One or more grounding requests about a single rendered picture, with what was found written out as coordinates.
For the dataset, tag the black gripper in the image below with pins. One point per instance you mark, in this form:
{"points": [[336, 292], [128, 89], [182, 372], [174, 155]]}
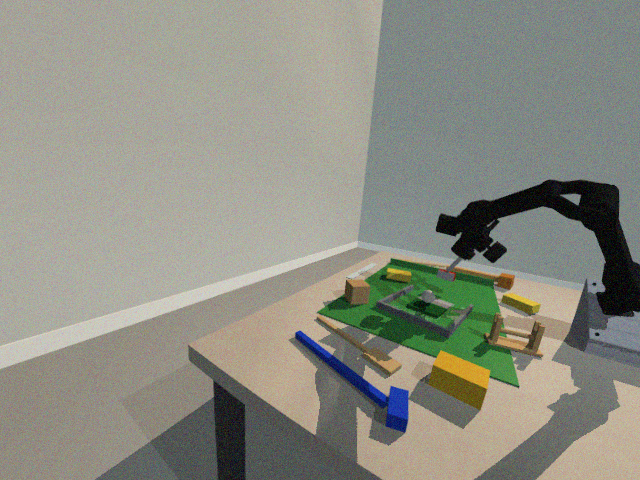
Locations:
{"points": [[493, 253]]}

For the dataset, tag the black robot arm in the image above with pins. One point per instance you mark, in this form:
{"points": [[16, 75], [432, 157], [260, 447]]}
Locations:
{"points": [[598, 210]]}

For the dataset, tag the green flat mat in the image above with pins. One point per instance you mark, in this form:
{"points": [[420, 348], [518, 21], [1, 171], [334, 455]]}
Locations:
{"points": [[468, 342]]}

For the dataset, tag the grey ball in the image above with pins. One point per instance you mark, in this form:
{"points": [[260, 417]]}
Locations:
{"points": [[428, 296]]}

